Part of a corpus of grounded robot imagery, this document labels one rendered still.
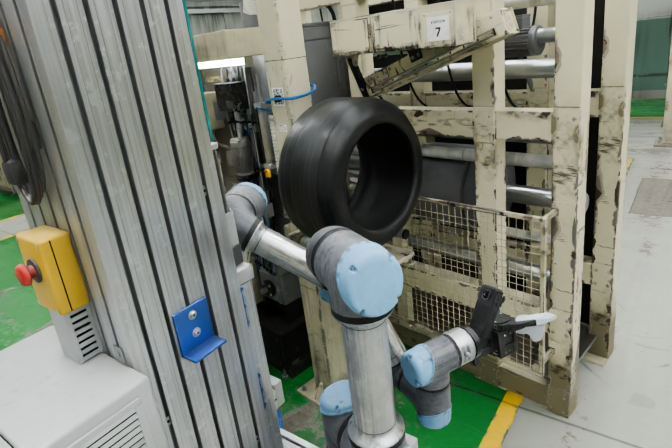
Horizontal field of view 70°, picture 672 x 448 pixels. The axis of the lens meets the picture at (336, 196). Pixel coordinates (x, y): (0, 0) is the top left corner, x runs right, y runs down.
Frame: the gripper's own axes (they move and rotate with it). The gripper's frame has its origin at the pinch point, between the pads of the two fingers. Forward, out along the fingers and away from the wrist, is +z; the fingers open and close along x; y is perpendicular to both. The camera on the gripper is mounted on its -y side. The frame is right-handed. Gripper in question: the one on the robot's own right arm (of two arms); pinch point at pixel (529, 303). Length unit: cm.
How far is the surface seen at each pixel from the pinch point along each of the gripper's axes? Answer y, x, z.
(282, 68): -71, -106, -7
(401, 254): 14, -90, 23
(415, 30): -74, -68, 31
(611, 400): 100, -52, 98
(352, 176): -16, -135, 30
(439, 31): -71, -59, 34
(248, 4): -109, -162, 4
